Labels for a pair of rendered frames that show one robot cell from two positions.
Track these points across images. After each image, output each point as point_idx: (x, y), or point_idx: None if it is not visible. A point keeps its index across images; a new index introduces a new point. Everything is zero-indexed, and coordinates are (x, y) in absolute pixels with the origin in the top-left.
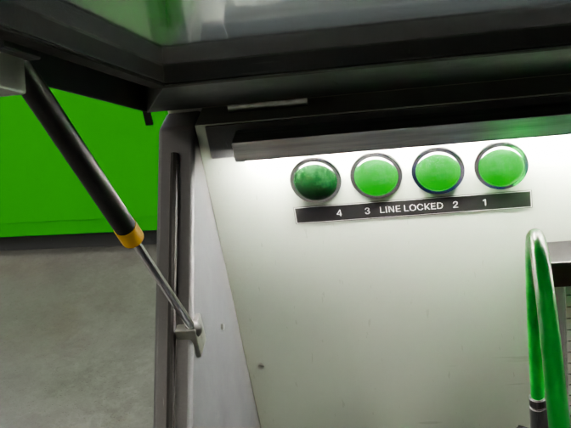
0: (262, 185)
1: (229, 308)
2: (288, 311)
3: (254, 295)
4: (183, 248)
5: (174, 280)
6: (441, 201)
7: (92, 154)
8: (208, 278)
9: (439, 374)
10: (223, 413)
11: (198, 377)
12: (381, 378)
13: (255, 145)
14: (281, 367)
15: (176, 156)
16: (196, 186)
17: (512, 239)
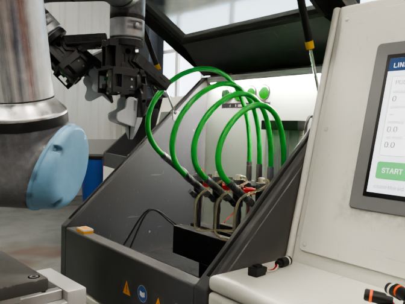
0: (216, 95)
1: (202, 133)
2: (216, 138)
3: (210, 132)
4: (185, 98)
5: (178, 102)
6: None
7: (149, 39)
8: (192, 113)
9: (244, 168)
10: (179, 148)
11: (170, 124)
12: (231, 167)
13: (212, 78)
14: (211, 158)
15: (199, 81)
16: (199, 88)
17: None
